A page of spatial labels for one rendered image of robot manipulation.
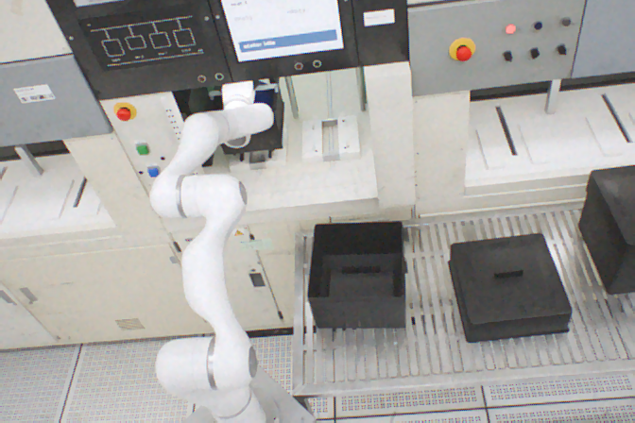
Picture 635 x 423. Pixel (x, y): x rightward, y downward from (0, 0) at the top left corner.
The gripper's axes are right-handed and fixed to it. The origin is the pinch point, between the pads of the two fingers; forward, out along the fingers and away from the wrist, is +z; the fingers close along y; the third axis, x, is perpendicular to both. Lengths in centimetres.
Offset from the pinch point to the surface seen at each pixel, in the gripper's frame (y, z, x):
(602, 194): 102, -55, -21
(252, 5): 14, -30, 40
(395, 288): 40, -63, -43
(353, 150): 34.3, -9.7, -32.3
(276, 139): 8.4, -10.7, -20.6
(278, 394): 3, -90, -47
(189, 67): -6.9, -28.4, 24.7
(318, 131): 22.5, 3.3, -32.3
